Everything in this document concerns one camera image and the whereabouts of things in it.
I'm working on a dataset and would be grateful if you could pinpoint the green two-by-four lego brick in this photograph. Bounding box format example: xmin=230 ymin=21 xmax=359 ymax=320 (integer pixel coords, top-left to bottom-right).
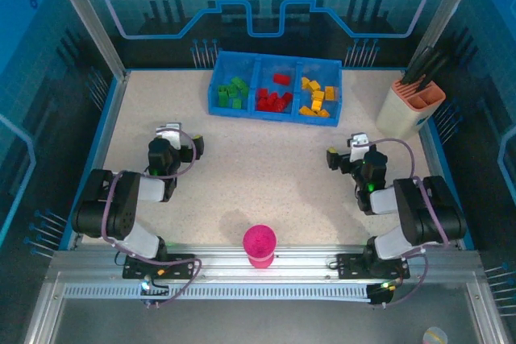
xmin=230 ymin=76 xmax=250 ymax=94

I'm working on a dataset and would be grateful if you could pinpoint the blue plastic storage bin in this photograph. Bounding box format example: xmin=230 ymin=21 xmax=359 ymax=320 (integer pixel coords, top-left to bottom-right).
xmin=249 ymin=55 xmax=302 ymax=122
xmin=293 ymin=59 xmax=343 ymax=128
xmin=206 ymin=51 xmax=260 ymax=118

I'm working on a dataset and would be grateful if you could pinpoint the small controller board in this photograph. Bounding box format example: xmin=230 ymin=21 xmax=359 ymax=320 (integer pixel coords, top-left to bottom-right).
xmin=367 ymin=281 xmax=398 ymax=307
xmin=139 ymin=275 xmax=170 ymax=307

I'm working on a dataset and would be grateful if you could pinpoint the aluminium frame rail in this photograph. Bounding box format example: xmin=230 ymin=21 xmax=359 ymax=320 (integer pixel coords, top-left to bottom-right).
xmin=50 ymin=243 xmax=485 ymax=287

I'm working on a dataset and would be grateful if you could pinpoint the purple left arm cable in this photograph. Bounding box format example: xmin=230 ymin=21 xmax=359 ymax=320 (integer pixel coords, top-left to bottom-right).
xmin=100 ymin=128 xmax=202 ymax=307

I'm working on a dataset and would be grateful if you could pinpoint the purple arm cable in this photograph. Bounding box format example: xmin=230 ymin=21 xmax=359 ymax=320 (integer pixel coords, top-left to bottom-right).
xmin=100 ymin=128 xmax=202 ymax=307
xmin=364 ymin=137 xmax=451 ymax=307

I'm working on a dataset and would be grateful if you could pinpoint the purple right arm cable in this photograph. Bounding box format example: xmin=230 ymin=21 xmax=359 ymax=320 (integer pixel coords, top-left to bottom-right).
xmin=364 ymin=137 xmax=451 ymax=307

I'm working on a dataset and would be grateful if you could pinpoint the magenta textured cup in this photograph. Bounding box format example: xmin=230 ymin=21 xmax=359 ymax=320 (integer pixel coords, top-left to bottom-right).
xmin=241 ymin=223 xmax=278 ymax=271

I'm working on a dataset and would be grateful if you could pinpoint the aluminium frame post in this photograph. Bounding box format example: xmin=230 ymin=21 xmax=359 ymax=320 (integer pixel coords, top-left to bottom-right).
xmin=405 ymin=0 xmax=485 ymax=75
xmin=44 ymin=0 xmax=130 ymax=81

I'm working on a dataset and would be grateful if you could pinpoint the pale round disc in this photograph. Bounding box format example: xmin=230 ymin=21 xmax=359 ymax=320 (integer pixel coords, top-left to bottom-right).
xmin=422 ymin=325 xmax=449 ymax=344

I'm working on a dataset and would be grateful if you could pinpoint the black utensil handle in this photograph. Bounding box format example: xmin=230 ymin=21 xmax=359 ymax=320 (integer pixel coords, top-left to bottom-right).
xmin=418 ymin=53 xmax=451 ymax=89
xmin=402 ymin=46 xmax=435 ymax=84

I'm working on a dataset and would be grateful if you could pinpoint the cream utensil holder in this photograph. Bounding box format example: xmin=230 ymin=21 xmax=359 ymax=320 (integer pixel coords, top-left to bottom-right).
xmin=375 ymin=79 xmax=447 ymax=142

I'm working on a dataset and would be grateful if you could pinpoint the slotted grey cable duct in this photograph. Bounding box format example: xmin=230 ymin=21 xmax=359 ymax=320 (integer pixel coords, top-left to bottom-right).
xmin=62 ymin=284 xmax=372 ymax=303

